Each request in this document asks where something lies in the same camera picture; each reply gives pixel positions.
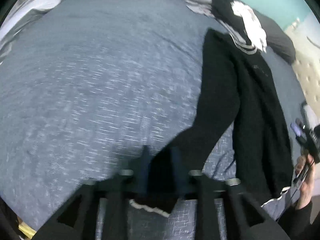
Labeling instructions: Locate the black sweater white trim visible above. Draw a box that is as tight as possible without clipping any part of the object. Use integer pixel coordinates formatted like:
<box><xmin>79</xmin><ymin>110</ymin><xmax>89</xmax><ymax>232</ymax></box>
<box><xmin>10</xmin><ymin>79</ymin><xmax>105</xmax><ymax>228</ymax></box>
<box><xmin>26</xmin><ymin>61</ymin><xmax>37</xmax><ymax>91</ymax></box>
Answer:
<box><xmin>130</xmin><ymin>29</ymin><xmax>293</xmax><ymax>217</ymax></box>

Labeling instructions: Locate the person's right forearm black sleeve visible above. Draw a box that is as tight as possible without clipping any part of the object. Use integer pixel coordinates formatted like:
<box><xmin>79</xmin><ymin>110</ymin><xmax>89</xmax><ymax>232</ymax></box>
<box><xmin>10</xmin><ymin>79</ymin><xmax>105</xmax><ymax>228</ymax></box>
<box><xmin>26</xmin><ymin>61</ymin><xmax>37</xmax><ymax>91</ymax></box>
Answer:
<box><xmin>278</xmin><ymin>202</ymin><xmax>312</xmax><ymax>239</ymax></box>

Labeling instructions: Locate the person's right hand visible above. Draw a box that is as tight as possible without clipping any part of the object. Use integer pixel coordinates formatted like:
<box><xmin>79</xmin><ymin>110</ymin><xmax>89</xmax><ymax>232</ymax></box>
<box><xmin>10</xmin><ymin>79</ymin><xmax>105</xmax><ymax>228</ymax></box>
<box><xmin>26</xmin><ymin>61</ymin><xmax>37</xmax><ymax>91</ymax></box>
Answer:
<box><xmin>295</xmin><ymin>151</ymin><xmax>315</xmax><ymax>210</ymax></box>

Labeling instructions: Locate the cream tufted headboard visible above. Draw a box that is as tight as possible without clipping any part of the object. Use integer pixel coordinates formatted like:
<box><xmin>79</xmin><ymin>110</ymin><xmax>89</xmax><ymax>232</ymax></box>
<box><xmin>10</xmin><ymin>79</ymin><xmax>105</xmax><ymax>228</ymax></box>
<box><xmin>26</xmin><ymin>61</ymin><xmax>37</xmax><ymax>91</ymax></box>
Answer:
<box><xmin>285</xmin><ymin>19</ymin><xmax>319</xmax><ymax>117</ymax></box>

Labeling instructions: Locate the white garment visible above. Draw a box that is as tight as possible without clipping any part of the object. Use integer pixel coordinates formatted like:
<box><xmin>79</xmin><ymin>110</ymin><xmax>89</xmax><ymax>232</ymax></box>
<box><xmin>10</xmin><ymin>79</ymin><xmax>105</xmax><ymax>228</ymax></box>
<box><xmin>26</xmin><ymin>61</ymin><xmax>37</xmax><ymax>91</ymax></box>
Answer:
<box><xmin>231</xmin><ymin>1</ymin><xmax>267</xmax><ymax>52</ymax></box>

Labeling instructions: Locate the black garment in pile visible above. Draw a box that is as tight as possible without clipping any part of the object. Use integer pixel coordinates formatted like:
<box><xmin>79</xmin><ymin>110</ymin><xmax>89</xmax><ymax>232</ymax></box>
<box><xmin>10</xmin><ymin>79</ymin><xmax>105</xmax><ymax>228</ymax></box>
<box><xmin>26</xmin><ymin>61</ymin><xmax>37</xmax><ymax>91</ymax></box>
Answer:
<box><xmin>211</xmin><ymin>0</ymin><xmax>252</xmax><ymax>45</ymax></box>

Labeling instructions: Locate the light grey duvet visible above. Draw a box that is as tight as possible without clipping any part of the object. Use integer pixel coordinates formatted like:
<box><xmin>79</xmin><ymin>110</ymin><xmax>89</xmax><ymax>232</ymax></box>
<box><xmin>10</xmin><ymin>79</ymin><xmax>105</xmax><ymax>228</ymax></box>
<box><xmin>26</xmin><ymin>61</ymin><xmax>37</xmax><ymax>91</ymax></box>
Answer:
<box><xmin>1</xmin><ymin>0</ymin><xmax>64</xmax><ymax>62</ymax></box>

